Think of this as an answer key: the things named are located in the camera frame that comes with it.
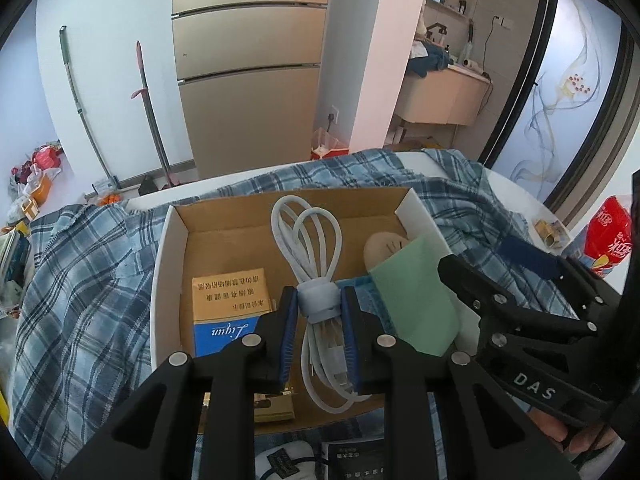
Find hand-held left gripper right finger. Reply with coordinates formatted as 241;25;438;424
339;285;583;480

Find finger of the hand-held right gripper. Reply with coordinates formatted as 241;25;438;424
438;255;599;348
497;236;623;321

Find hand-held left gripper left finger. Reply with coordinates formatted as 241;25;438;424
60;285;301;480

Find blue tissue packet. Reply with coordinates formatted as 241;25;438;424
336;275;396;336

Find white cable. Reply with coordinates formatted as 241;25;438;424
270;195;373;416

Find yellow blue small carton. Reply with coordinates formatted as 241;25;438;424
191;269;275;358

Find green sheet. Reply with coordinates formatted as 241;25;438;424
370;234;461;358

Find beige round slotted disc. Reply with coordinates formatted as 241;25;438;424
362;232;418;278

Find white cardboard box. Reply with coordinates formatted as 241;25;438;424
150;187;481;433

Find person's right hand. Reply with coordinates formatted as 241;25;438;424
527;405;628;461

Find small gold open box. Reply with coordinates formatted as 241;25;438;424
534;219;570;252

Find red snack bag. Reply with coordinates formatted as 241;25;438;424
582;195;635;281

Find black flat box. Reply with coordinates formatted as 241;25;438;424
319;439;388;480

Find black sachet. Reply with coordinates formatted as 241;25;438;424
264;447;301;480

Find flower print door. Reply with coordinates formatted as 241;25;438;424
480;0;636;211

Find beige vanity cabinet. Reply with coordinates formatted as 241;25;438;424
400;62;493;126

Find red white floor box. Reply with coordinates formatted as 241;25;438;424
311;129;350;162

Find blue plaid shirt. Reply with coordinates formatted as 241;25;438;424
10;147;586;480

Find blue clothes pile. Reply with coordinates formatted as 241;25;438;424
407;42;453;78

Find gold refrigerator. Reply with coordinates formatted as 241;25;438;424
171;0;335;181

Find orange plastic bag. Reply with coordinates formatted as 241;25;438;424
25;170;53;203

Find red plastic bag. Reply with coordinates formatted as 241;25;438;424
32;146;63;168

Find white charger with cord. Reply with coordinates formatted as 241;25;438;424
254;439;323;480

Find black wall cable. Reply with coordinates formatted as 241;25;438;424
480;15;501;116

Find dark mop handle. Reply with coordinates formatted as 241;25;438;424
131;41;176;191

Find grey mop handle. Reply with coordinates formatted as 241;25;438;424
59;25;118;188

